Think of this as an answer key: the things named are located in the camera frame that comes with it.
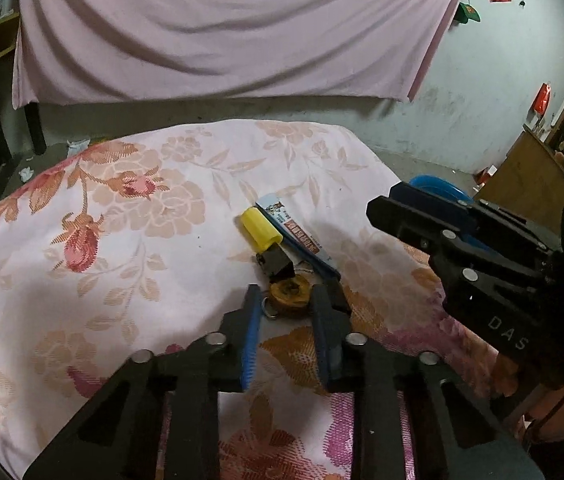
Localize wooden cabinet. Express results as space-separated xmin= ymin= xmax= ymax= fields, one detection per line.
xmin=474 ymin=96 xmax=564 ymax=221

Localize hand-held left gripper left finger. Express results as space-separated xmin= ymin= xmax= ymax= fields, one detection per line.
xmin=22 ymin=284 xmax=263 ymax=480

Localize floral pink blanket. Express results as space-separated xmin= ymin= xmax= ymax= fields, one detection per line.
xmin=0 ymin=119 xmax=518 ymax=480

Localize yellow plastic cylinder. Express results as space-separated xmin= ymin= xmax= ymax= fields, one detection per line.
xmin=240 ymin=206 xmax=283 ymax=253

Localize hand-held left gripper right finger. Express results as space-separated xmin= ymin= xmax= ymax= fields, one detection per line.
xmin=311 ymin=284 xmax=545 ymax=480

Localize blue plastic basin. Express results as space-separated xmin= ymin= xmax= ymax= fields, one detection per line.
xmin=409 ymin=175 xmax=488 ymax=251

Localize red hanging packet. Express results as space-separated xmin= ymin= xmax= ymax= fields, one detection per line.
xmin=533 ymin=83 xmax=552 ymax=115

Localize green cap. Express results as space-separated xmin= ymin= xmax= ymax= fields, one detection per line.
xmin=457 ymin=2 xmax=482 ymax=25

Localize brown round keychain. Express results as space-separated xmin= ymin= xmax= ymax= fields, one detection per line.
xmin=261 ymin=277 xmax=315 ymax=320

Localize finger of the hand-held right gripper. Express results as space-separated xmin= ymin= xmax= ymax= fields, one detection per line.
xmin=366 ymin=194 xmax=558 ymax=291
xmin=389 ymin=181 xmax=563 ymax=255

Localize pink hanging sheet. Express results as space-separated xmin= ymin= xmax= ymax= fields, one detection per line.
xmin=12 ymin=0 xmax=472 ymax=110

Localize small black box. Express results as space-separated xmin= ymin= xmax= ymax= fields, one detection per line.
xmin=256 ymin=242 xmax=295 ymax=278

